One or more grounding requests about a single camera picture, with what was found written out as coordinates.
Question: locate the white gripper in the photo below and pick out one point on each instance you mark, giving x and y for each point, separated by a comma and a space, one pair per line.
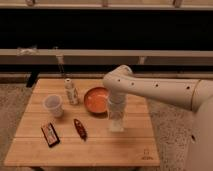
116, 103

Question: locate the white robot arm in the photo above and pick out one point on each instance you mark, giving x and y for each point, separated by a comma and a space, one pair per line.
192, 94

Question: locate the orange bowl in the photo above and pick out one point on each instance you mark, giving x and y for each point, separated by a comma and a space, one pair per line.
95, 100

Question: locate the dark red chili pepper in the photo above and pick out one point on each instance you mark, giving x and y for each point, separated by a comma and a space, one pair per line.
80, 129

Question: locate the wooden table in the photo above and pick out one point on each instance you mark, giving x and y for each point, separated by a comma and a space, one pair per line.
135, 146

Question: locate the black red flat packet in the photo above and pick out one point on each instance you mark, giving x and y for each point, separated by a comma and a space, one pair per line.
50, 135

